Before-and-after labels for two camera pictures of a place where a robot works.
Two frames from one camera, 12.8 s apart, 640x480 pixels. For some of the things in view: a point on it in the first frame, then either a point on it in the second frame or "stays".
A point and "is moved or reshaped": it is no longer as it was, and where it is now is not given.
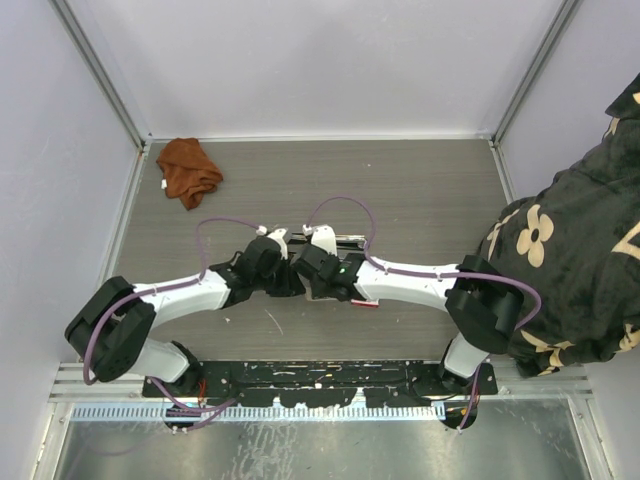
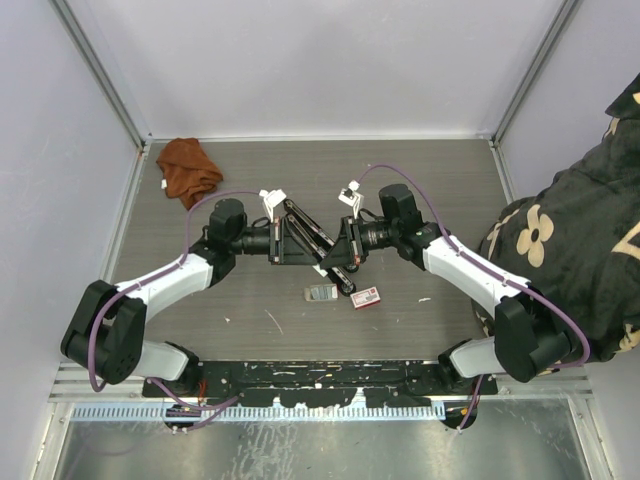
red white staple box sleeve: (365, 302) stays
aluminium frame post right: (561, 21) stays
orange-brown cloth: (189, 173) stays
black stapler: (346, 243) is moved or reshaped
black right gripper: (317, 290) → (349, 248)
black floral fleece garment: (578, 242) stays
